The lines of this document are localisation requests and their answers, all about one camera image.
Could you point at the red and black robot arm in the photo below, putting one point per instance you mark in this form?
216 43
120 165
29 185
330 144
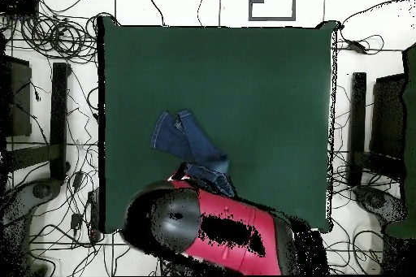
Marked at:
234 254

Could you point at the black power strip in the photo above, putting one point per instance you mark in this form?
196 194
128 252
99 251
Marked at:
94 215

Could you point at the blue denim jeans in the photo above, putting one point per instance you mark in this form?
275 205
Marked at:
198 145

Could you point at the dark box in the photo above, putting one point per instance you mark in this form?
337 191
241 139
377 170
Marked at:
19 101
388 117

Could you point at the flat black box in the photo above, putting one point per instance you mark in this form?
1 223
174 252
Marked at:
19 6

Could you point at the grey office chair base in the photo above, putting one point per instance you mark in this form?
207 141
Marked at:
19 205
377 200

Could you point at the grey square frame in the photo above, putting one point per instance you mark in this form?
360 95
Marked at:
294 0

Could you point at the black power adapter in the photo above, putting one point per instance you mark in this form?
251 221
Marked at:
357 46
76 221

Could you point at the dark green table cloth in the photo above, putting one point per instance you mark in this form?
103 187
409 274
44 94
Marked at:
243 72

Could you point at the black stand foot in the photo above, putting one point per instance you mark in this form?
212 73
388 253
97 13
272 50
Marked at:
358 121
59 111

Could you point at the green cloth sheet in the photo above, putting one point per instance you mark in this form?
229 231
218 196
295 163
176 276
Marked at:
410 160

